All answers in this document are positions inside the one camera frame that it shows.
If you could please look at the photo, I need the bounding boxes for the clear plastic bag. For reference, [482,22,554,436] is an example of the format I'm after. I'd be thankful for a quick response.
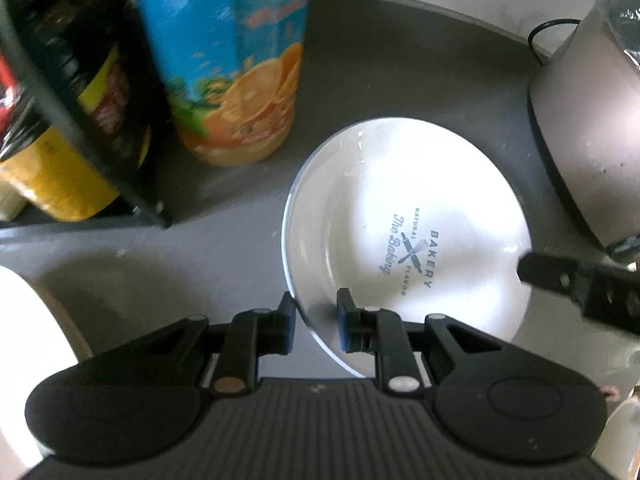
[607,0,640,72]

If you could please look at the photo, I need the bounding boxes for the large white plate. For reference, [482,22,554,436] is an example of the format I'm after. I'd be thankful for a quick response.
[0,263,95,469]

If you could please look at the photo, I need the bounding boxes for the dark soy sauce bottle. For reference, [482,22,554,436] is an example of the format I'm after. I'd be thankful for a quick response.
[10,0,154,181]

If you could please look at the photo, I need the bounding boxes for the silver electric pressure cooker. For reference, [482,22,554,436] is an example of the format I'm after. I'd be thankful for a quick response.
[527,0,640,262]

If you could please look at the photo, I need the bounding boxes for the yellow tin can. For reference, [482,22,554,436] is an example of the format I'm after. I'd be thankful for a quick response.
[0,124,124,222]

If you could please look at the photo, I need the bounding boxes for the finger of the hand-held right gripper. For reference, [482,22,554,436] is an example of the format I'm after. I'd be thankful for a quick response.
[517,251,640,335]

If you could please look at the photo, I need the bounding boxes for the black metal spice rack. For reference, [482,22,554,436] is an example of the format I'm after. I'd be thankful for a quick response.
[0,0,174,229]

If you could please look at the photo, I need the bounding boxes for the white plate with crossed-utensils print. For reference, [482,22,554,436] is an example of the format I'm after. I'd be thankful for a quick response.
[281,117,534,381]

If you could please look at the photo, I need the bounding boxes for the black power cable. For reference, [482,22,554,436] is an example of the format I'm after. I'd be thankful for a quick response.
[528,18,584,66]

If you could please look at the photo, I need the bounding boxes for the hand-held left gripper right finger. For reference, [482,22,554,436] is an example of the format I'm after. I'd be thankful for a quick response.
[335,288,546,395]

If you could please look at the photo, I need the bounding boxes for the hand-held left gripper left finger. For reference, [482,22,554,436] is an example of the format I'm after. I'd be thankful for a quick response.
[94,291,300,395]

